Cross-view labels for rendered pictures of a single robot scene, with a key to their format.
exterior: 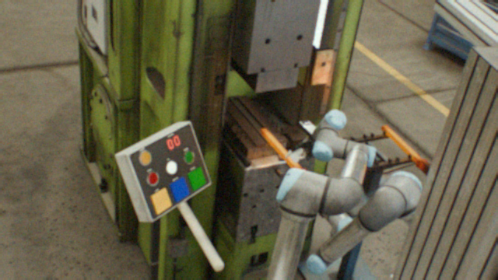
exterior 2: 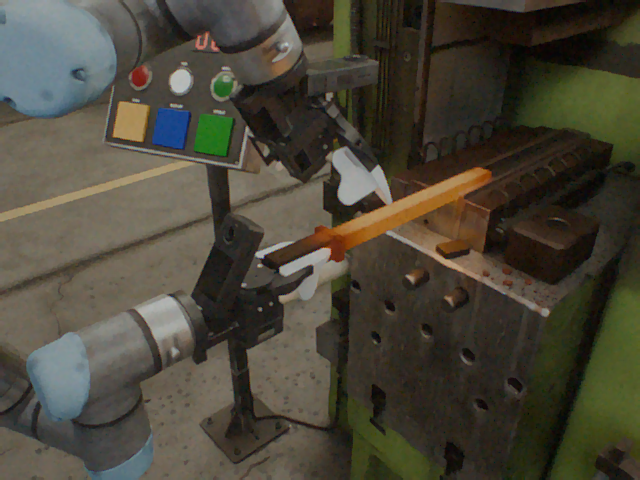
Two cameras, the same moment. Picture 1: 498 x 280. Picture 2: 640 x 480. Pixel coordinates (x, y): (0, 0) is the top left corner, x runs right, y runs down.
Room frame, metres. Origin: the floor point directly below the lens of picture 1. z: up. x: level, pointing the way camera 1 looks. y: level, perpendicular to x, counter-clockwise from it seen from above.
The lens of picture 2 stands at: (1.94, -0.86, 1.38)
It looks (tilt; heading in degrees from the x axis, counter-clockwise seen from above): 31 degrees down; 79
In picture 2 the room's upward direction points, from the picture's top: straight up
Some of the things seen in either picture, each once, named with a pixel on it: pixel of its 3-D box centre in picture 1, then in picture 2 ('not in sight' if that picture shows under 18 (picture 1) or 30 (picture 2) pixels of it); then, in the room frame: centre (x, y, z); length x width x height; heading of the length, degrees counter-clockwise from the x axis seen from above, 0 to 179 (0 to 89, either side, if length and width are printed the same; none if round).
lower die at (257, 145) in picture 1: (246, 125); (506, 173); (2.45, 0.00, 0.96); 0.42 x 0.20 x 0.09; 30
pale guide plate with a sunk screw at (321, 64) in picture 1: (321, 67); not in sight; (2.55, -0.31, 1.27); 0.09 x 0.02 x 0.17; 120
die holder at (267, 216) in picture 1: (249, 166); (509, 299); (2.49, -0.04, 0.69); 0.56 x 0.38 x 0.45; 30
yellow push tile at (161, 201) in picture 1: (160, 201); (132, 122); (1.76, 0.29, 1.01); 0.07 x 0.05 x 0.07; 145
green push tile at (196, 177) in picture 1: (195, 178); (215, 135); (1.93, 0.18, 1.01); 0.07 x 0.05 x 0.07; 145
